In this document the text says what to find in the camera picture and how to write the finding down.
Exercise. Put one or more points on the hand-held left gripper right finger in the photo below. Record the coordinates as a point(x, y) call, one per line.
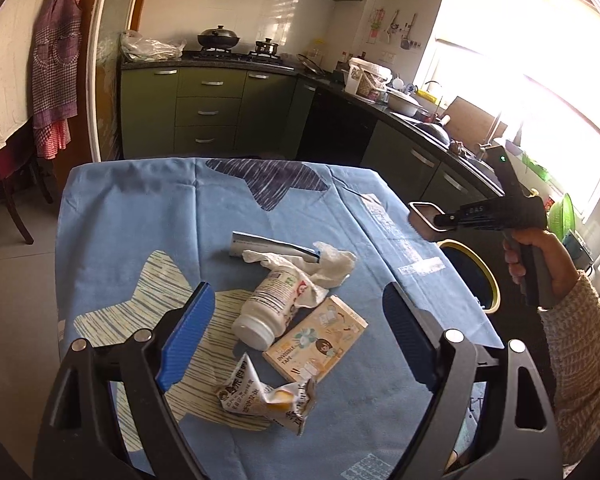
point(410, 335)

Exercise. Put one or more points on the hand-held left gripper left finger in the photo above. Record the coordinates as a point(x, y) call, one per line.
point(185, 335)

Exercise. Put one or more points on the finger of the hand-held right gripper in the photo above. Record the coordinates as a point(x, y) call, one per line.
point(422, 222)

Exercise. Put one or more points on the milk pouch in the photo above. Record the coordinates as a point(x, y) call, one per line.
point(245, 395)

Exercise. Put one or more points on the white plastic pill bottle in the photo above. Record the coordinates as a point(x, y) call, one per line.
point(265, 305)

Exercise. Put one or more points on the cardboard tape pack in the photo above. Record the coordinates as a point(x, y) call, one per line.
point(320, 340)

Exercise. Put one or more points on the white tissue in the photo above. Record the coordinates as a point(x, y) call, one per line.
point(335, 265)

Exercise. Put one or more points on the silver foil tube box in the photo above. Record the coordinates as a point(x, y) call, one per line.
point(265, 245)

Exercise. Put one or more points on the person's right forearm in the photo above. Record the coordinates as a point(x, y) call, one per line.
point(585, 370)

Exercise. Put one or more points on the person's right hand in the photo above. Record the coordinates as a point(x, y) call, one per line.
point(555, 260)

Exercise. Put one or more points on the green bowl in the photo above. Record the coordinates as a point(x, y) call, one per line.
point(536, 166)

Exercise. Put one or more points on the green plastic colander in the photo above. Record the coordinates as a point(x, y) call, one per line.
point(562, 215)

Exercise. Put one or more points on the green sink base cabinet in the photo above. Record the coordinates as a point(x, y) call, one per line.
point(395, 155)

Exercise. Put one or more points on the steel faucet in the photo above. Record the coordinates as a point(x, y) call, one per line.
point(492, 132)

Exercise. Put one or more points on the teal mug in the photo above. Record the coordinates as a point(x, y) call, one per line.
point(577, 252)

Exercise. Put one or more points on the black pan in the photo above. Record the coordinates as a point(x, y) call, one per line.
point(435, 132)

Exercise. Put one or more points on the wooden cutting board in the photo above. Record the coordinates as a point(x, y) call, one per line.
point(470, 120)

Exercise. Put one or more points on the white enamel pot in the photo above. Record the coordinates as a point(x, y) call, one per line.
point(402, 102)

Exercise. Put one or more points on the blue printed tablecloth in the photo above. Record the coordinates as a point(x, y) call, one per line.
point(155, 210)

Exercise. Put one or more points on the white plastic bucket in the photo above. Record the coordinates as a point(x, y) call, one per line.
point(367, 80)

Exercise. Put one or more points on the window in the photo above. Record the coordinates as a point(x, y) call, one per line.
point(530, 35)

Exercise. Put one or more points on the hanging kitchen utensils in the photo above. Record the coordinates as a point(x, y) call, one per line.
point(405, 35)

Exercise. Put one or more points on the glass pan lid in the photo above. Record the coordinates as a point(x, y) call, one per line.
point(311, 65)

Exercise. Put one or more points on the yellow oil bottle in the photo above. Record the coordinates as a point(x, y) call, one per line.
point(316, 49)

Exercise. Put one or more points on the dark wooden chair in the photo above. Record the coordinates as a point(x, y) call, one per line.
point(10, 200)

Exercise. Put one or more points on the green base cabinet with drawers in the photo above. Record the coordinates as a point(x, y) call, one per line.
point(205, 110)

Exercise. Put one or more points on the small dark pot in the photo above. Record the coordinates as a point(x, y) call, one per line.
point(266, 49)

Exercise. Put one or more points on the gas stove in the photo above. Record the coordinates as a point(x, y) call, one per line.
point(230, 56)

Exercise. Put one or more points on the glass sliding door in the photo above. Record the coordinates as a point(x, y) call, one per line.
point(110, 85)

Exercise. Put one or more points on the black wok with lid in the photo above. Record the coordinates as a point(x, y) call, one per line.
point(219, 39)

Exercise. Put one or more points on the clear plastic bag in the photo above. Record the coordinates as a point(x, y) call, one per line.
point(150, 47)

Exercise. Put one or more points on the checkered purple apron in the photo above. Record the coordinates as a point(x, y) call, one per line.
point(55, 60)

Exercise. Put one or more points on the hanging white cloth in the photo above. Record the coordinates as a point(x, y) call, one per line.
point(5, 85)

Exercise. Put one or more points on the wall socket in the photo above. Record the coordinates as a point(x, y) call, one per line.
point(386, 55)

